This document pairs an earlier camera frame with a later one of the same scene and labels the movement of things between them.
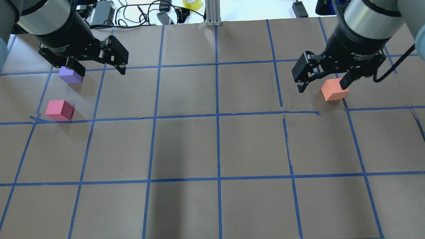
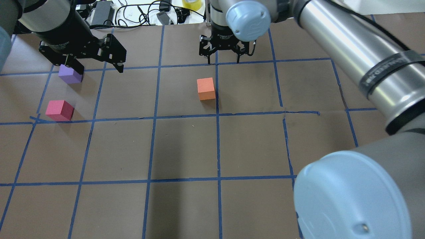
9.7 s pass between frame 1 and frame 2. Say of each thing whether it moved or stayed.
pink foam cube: stayed
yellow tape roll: stayed
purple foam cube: stayed
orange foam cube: moved
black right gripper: moved
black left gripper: stayed
